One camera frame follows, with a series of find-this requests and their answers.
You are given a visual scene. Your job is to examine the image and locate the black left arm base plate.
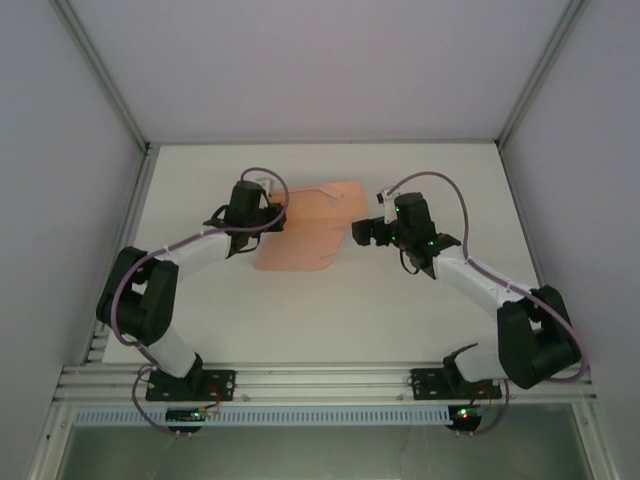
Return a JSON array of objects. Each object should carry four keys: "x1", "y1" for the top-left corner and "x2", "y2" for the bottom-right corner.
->
[{"x1": 145, "y1": 368, "x2": 237, "y2": 402}]

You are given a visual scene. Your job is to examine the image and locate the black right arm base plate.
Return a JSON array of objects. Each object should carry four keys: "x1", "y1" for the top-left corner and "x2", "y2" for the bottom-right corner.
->
[{"x1": 410, "y1": 367, "x2": 503, "y2": 402}]

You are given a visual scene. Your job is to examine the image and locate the slotted grey cable duct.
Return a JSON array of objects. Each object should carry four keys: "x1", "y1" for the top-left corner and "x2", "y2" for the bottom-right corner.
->
[{"x1": 73, "y1": 404, "x2": 452, "y2": 428}]

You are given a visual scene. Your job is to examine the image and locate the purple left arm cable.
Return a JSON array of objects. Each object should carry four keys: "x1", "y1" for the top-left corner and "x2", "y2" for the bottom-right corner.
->
[{"x1": 111, "y1": 167, "x2": 290, "y2": 437}]

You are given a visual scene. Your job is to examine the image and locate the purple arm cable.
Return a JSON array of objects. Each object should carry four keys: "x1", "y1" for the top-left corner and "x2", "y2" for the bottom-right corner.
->
[
  {"x1": 383, "y1": 171, "x2": 592, "y2": 437},
  {"x1": 111, "y1": 167, "x2": 290, "y2": 437}
]

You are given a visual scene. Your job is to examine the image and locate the aluminium mounting rail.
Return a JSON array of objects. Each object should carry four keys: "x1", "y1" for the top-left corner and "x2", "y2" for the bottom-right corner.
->
[{"x1": 52, "y1": 361, "x2": 599, "y2": 404}]

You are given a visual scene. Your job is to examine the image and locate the pink paper box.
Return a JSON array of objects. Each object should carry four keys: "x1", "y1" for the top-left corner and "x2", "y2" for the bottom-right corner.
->
[{"x1": 252, "y1": 179, "x2": 372, "y2": 274}]

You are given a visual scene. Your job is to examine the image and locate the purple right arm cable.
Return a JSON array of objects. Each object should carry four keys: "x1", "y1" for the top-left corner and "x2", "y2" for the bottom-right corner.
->
[{"x1": 383, "y1": 171, "x2": 592, "y2": 437}]

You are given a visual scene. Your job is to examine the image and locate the aluminium frame post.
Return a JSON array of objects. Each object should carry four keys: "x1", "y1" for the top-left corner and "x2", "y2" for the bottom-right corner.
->
[
  {"x1": 493, "y1": 0, "x2": 592, "y2": 147},
  {"x1": 48, "y1": 0, "x2": 152, "y2": 152}
]

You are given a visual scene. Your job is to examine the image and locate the aluminium table side rail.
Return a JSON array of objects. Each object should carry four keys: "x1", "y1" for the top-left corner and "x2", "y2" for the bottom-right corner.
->
[
  {"x1": 493, "y1": 141, "x2": 572, "y2": 364},
  {"x1": 78, "y1": 144, "x2": 162, "y2": 366}
]

